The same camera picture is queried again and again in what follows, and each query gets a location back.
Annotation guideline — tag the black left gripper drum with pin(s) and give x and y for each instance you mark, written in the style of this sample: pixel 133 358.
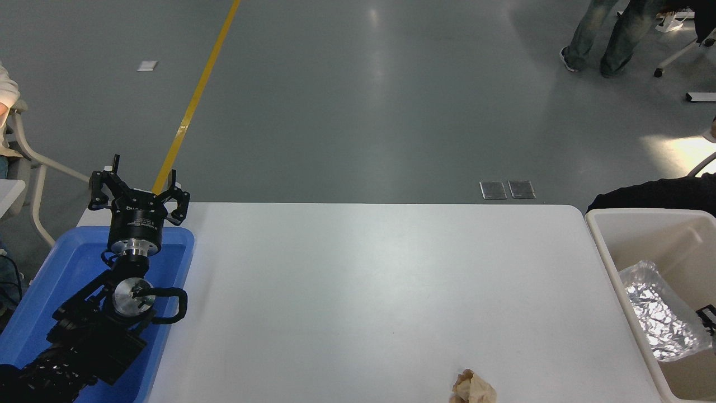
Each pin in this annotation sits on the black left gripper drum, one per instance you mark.
pixel 137 221

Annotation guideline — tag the silver foil tray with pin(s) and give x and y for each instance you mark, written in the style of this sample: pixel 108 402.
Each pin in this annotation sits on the silver foil tray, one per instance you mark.
pixel 660 313

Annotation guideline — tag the white frame chair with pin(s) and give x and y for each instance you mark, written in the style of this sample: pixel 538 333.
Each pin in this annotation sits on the white frame chair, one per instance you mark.
pixel 36 190

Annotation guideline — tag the office chair white base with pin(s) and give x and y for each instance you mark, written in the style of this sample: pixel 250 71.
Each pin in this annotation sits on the office chair white base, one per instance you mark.
pixel 679 54

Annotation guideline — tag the white curved chair frame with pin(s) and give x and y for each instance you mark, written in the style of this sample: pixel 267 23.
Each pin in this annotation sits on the white curved chair frame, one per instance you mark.
pixel 702 163

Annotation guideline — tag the crumpled tan paper ball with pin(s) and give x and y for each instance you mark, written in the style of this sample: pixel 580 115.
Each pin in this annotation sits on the crumpled tan paper ball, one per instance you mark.
pixel 474 389

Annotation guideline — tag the blue plastic tray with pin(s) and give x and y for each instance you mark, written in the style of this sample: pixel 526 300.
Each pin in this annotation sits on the blue plastic tray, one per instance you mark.
pixel 67 268

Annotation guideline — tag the walking person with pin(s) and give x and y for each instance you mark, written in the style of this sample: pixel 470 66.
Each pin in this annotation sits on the walking person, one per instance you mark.
pixel 593 33

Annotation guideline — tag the person in dark sleeve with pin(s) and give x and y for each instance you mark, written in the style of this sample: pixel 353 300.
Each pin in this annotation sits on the person in dark sleeve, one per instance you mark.
pixel 660 196

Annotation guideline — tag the seated person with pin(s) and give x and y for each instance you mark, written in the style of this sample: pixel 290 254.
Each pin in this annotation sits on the seated person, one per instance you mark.
pixel 6 84

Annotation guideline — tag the white floor bar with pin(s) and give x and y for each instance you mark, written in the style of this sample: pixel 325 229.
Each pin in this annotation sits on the white floor bar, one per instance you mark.
pixel 700 96

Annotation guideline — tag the metal floor plate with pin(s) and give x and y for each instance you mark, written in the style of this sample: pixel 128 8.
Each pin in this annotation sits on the metal floor plate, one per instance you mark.
pixel 521 188
pixel 493 190

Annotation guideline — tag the large pale bin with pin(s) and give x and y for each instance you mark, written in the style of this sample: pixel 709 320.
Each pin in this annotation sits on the large pale bin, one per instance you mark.
pixel 626 235

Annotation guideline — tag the small white side table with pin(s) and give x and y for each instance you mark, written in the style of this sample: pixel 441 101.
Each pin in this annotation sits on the small white side table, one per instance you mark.
pixel 8 193

